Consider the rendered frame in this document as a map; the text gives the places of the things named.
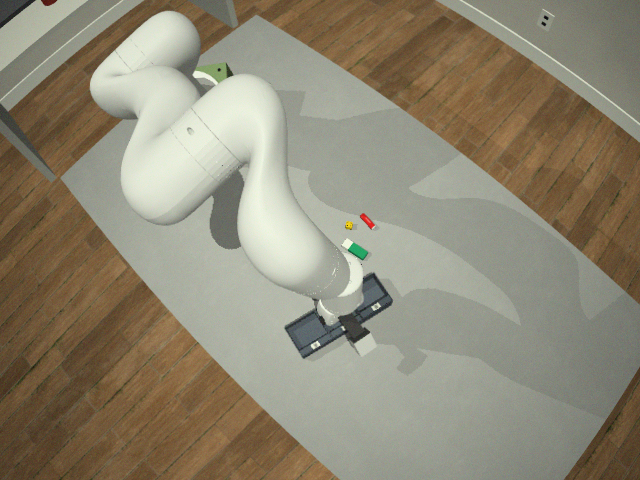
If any green and white eraser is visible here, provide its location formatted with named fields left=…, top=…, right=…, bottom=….
left=342, top=238, right=368, bottom=261

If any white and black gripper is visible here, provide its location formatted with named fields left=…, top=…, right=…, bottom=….
left=317, top=293, right=364, bottom=326

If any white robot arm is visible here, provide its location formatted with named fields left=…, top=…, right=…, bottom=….
left=90, top=11, right=377, bottom=357

